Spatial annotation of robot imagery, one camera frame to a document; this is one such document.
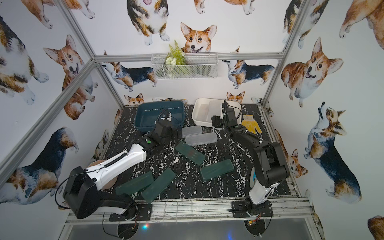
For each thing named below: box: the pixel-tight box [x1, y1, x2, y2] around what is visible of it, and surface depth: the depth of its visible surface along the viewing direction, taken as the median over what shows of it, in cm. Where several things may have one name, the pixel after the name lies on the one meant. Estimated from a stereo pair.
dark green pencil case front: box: [141, 167, 176, 204], surface depth 83 cm
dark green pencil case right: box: [200, 158, 235, 181], surface depth 89 cm
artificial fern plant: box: [165, 39, 187, 78], surface depth 85 cm
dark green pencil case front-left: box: [115, 171, 155, 195], surface depth 82 cm
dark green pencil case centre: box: [175, 141, 206, 166], surface depth 95 cm
